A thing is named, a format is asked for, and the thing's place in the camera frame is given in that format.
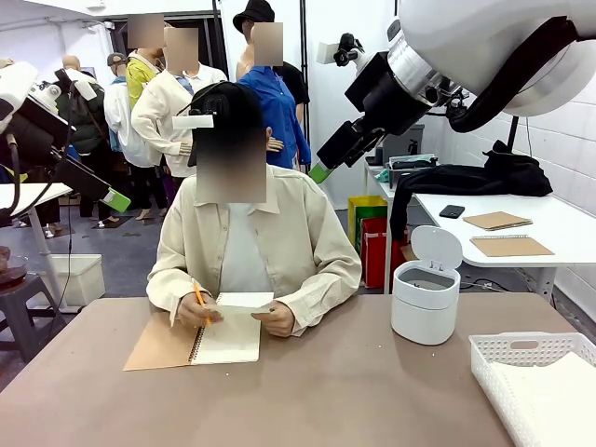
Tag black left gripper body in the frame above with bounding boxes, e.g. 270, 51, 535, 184
0, 97, 76, 168

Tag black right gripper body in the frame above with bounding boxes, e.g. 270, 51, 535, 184
345, 51, 435, 136

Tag orange pencil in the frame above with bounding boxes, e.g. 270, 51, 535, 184
193, 278, 213, 327

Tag white paper sheet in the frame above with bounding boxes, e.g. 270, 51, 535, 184
214, 291, 276, 316
488, 351, 596, 447

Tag person's left forearm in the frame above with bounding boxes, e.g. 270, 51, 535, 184
278, 269, 363, 335

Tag person's right forearm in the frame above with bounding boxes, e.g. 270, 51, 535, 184
146, 269, 196, 327

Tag person's right hand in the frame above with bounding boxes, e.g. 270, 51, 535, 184
177, 291, 225, 329

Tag person's left hand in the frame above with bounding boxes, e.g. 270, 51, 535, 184
251, 300, 297, 338

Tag grey plastic box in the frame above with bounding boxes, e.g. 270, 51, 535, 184
382, 123, 426, 163

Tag grey tray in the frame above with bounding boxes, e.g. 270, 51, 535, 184
388, 153, 440, 172

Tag white desk with leg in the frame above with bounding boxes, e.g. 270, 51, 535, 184
0, 182, 75, 311

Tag green shopping bag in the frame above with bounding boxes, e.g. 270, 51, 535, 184
356, 203, 388, 252

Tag mannequin blue shirt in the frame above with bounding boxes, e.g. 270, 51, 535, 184
236, 20, 312, 169

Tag yellow shopping bag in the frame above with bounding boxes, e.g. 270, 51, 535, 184
347, 195, 388, 262

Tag mannequin black t-shirt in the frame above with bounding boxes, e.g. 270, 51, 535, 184
274, 60, 311, 129

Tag black backdrop stand pole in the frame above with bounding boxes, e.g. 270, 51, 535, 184
299, 0, 312, 181

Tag seated person cream jacket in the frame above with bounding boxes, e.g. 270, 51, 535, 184
146, 81, 363, 337

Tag white storage box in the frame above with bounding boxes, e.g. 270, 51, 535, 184
34, 253, 106, 307

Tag mannequin cream cardigan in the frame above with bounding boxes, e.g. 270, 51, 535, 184
131, 27, 229, 178

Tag black baseball cap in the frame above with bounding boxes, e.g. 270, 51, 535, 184
188, 81, 266, 139

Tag red shopping bag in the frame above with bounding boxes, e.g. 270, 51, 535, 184
361, 216, 411, 289

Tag mannequin yellow shirt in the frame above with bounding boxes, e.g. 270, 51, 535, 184
125, 13, 165, 111

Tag glass bowl brown contents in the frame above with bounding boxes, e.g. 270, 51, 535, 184
0, 246, 29, 286

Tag grey plastic stool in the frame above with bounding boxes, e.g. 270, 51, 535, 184
0, 273, 66, 362

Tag black garment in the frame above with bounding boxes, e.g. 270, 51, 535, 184
388, 139, 554, 243

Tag closed kraft cover notebook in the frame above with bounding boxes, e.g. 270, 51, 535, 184
463, 210, 534, 232

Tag black bucket hat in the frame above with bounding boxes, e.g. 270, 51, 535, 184
232, 0, 276, 34

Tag kraft spiral bound notebook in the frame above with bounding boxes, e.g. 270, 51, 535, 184
469, 235, 555, 258

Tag white lidded trash bin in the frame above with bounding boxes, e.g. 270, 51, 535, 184
390, 224, 464, 346

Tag open spiral notebook kraft cover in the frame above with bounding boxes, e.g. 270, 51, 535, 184
123, 305, 263, 373

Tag white rounded-corner table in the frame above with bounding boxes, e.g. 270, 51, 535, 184
412, 193, 596, 304

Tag white perforated plastic basket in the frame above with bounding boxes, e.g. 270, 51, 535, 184
468, 331, 596, 447

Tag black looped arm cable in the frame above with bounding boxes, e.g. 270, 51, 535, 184
0, 132, 22, 224

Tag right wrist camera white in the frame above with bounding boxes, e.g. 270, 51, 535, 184
317, 32, 367, 69

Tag thin black hanging cable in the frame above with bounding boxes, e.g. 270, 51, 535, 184
44, 78, 76, 336

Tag thick black cable sleeve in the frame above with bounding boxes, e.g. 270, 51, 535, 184
447, 16, 583, 135

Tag white head-mounted camera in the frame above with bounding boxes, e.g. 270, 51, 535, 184
171, 107, 218, 131

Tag black floor cable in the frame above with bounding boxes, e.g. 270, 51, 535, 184
460, 278, 509, 292

